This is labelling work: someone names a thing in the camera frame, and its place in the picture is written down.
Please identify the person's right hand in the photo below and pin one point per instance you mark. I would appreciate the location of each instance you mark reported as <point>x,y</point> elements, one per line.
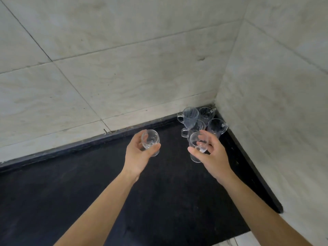
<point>215,161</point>

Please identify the person's left hand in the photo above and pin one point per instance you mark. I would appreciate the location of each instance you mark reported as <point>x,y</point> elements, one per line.
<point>133,157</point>

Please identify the person's right thumb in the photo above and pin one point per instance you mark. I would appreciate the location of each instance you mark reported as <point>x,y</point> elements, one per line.
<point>196,153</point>

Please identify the person's left thumb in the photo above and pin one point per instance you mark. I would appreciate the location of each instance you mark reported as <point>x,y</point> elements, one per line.
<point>152,150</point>

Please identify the clear stemmed glass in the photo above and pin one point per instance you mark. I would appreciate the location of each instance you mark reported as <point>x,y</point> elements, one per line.
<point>195,142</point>

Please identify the small round clear glass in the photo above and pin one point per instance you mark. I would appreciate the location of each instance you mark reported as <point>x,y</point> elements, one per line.
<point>151,139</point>

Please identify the person's left forearm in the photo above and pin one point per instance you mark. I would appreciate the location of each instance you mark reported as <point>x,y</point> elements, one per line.
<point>100,215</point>

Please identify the person's right forearm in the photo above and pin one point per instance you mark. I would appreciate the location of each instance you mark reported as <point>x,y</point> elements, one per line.
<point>258,215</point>

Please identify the ribbed clear glass mug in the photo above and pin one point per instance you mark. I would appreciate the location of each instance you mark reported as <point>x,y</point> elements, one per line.
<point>190,116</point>

